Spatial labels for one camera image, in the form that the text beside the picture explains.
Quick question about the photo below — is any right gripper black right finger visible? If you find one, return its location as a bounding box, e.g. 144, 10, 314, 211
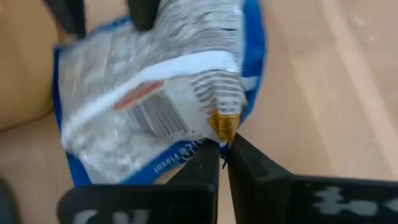
228, 133, 398, 224

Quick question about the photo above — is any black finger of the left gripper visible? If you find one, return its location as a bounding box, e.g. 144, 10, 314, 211
127, 0, 161, 32
43, 0, 87, 39

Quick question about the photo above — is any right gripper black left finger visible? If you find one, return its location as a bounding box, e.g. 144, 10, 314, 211
57, 139, 221, 224

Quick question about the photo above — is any blue Maruchan noodle pack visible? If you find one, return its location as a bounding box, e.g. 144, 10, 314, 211
52, 0, 267, 188

